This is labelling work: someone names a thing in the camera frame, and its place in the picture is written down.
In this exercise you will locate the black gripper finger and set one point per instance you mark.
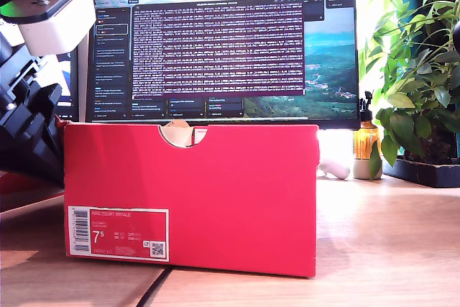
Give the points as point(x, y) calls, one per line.
point(32, 152)

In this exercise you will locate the red Nike shoebox lid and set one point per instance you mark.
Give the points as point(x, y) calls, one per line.
point(18, 183)

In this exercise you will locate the red Nike shoebox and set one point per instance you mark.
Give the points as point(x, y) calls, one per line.
point(215, 195)

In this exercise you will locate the small black computer monitor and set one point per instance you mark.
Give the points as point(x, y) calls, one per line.
point(68, 77)

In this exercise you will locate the beige packing paper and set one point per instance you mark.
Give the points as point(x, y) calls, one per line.
point(178, 136)

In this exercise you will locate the large black computer monitor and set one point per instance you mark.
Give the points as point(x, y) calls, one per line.
point(215, 51)

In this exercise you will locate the white handheld controller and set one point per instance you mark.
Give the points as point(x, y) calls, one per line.
point(338, 170)

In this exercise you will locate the small white pot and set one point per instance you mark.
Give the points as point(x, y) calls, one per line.
point(361, 170)

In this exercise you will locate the amber pump bottle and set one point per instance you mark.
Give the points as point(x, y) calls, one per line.
point(366, 141)

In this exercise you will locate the green leafy houseplant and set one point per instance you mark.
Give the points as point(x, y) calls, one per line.
point(420, 87)

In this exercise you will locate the dark planter tray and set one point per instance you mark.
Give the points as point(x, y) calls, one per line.
point(427, 175)

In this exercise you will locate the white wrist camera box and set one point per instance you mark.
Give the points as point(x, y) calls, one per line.
point(50, 34)

